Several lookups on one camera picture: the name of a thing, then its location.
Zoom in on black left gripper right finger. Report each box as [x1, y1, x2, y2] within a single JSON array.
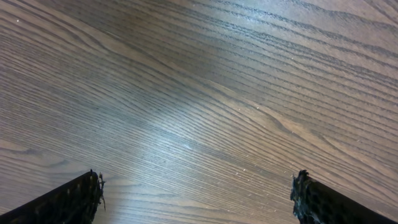
[[290, 170, 397, 224]]

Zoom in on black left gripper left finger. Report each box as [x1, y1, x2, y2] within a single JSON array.
[[1, 170, 105, 224]]

